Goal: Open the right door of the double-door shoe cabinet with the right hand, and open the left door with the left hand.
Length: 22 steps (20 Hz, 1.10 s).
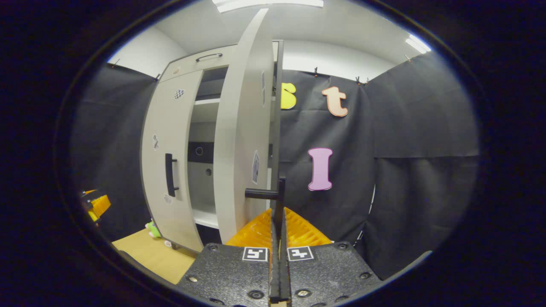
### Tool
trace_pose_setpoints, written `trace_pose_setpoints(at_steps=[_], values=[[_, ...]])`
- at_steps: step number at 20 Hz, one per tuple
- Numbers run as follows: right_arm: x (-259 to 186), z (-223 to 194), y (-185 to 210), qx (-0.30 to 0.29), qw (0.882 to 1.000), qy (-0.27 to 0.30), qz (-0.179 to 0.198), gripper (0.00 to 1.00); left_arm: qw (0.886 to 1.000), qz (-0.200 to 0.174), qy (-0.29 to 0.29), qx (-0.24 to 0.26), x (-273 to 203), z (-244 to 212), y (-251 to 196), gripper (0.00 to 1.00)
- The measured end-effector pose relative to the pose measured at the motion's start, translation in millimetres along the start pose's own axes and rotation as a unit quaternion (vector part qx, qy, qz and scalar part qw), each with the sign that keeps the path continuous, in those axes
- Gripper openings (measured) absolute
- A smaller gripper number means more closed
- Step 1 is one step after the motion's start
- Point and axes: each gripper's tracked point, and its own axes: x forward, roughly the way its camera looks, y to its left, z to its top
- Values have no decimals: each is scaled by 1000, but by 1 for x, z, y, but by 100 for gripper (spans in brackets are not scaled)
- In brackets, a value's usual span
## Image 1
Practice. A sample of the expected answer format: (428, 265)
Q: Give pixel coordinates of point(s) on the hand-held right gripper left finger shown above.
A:
(230, 273)

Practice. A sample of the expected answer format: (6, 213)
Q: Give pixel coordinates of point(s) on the small green toy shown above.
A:
(152, 229)

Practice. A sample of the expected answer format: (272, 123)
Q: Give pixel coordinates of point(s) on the small ceiling light panel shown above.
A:
(418, 43)

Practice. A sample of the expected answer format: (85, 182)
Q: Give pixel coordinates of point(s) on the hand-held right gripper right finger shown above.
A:
(328, 273)

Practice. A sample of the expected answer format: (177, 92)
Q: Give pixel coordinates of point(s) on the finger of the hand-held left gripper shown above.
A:
(100, 205)

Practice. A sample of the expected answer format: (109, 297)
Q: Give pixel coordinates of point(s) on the white cabinet shelf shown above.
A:
(206, 217)
(207, 108)

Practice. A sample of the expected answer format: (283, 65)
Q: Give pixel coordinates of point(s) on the long ceiling light panel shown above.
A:
(268, 3)

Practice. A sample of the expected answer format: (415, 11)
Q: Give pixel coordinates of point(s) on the black backdrop cloth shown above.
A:
(405, 128)

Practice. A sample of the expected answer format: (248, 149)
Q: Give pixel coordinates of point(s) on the grey double-door shoe cabinet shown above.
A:
(187, 64)

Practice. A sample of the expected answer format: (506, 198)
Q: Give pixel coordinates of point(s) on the grey cabinet door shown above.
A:
(241, 128)
(170, 123)

